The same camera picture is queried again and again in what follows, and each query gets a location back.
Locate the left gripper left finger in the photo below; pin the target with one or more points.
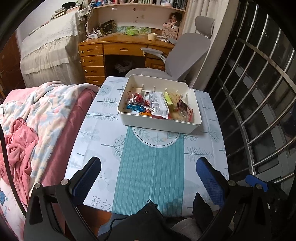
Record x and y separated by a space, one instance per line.
82 181

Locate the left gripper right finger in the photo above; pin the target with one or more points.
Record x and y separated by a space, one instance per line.
213 181

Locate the dark jerky red-trim packet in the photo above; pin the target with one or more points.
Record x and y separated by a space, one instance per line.
184 111

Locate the blue foil candy packet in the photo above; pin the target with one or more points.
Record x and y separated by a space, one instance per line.
136 107

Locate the blue red biscuit roll pack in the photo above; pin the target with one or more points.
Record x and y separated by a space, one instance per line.
159 107

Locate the orange white stick packet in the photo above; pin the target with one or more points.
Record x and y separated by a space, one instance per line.
145 113

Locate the green pineapple cake packet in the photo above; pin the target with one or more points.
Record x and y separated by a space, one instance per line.
168 101

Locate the nut cluster red-edge packet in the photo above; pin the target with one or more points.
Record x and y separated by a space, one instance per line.
136 98

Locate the yellow puffed snack clear bag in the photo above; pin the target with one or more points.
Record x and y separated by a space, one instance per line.
175 113

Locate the wafer bar brown box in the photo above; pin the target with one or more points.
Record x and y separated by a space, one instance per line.
136 90

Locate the pink blanket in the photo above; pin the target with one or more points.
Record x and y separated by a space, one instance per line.
21 140

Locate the tree print tablecloth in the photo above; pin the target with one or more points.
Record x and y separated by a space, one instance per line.
138 164

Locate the floral fleece blanket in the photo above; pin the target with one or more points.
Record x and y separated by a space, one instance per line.
46 110

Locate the white plastic storage bin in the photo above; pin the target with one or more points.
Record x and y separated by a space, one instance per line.
133 118

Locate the metal window grille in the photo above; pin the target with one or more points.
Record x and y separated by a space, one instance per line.
253 92

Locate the wooden door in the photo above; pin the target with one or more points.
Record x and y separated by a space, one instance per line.
11 76

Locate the grey office chair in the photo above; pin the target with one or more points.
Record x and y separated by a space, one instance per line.
188 50

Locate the lace covered cabinet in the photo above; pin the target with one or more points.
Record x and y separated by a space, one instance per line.
51 52

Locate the wooden desk with drawers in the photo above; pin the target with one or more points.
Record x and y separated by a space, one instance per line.
116 54

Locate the beige tape roll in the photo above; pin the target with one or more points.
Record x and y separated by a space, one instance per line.
152 36

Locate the wooden bookshelf with books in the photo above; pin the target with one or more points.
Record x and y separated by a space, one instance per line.
138 15

